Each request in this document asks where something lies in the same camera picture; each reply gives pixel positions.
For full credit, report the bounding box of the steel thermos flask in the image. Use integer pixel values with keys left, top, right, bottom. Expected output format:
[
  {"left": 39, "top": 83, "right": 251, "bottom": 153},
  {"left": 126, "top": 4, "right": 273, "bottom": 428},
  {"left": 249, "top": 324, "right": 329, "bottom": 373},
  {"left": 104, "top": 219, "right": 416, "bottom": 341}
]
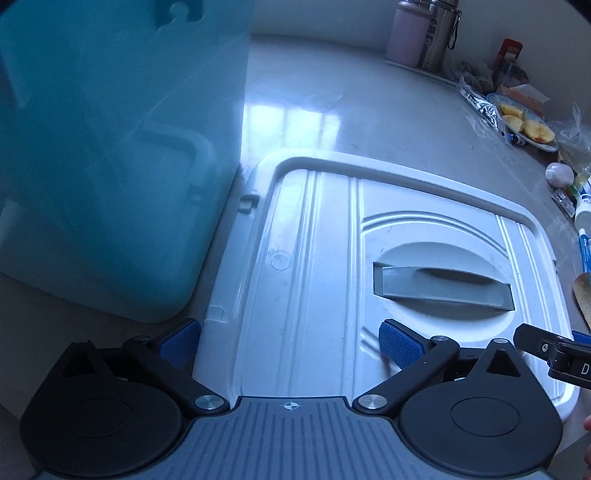
[{"left": 419, "top": 0, "right": 462, "bottom": 72}]

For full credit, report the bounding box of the white round jar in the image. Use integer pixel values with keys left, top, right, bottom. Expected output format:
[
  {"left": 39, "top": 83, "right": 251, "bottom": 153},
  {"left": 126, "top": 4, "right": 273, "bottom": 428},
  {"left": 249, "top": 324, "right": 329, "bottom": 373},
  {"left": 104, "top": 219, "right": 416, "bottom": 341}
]
[{"left": 545, "top": 162, "right": 575, "bottom": 188}]

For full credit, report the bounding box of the teal plastic storage bin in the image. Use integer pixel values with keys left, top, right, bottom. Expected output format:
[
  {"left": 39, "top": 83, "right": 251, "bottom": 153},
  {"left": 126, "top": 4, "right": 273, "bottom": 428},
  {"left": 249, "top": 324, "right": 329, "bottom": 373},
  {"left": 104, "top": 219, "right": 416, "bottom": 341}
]
[{"left": 1, "top": 1, "right": 253, "bottom": 323}]

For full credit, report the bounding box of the orange tissue box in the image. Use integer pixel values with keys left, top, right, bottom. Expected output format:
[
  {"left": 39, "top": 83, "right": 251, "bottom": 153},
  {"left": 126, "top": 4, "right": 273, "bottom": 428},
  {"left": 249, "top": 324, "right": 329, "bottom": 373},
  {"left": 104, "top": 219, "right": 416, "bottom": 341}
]
[{"left": 497, "top": 83, "right": 550, "bottom": 117}]

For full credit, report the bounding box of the plate of apple slices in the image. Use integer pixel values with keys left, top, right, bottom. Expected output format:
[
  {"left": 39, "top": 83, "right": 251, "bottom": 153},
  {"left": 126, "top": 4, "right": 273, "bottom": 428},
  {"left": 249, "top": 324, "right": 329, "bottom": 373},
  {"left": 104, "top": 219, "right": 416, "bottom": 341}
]
[{"left": 487, "top": 93, "right": 559, "bottom": 153}]

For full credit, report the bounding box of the clear plastic bag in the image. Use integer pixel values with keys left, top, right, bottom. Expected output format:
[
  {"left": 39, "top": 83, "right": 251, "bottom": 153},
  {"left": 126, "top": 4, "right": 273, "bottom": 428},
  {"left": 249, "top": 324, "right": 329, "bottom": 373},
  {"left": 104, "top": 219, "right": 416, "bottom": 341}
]
[{"left": 550, "top": 103, "right": 590, "bottom": 171}]

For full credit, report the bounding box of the red box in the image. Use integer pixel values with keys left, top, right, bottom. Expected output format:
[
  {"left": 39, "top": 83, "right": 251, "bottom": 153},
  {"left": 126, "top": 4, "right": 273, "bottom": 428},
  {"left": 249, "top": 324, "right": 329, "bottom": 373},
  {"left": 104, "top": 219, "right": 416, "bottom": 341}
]
[{"left": 494, "top": 38, "right": 523, "bottom": 69}]

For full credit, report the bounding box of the foil snack packet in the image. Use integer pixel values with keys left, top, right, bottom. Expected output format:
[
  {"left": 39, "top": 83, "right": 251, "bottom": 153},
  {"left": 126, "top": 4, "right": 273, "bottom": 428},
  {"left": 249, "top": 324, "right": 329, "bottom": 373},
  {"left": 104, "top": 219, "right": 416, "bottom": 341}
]
[{"left": 458, "top": 77, "right": 506, "bottom": 137}]

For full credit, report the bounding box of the white dropper bottle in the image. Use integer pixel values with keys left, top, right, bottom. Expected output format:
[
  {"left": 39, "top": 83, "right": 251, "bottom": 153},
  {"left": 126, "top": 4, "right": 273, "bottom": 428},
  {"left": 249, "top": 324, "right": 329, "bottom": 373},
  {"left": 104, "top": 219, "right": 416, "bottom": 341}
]
[{"left": 574, "top": 182, "right": 591, "bottom": 235}]

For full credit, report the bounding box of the white bin lid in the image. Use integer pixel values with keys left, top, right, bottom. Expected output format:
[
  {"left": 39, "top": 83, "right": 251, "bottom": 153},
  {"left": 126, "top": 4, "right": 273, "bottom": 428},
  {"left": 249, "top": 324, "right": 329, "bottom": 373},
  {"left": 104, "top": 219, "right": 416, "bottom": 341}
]
[{"left": 192, "top": 150, "right": 571, "bottom": 401}]

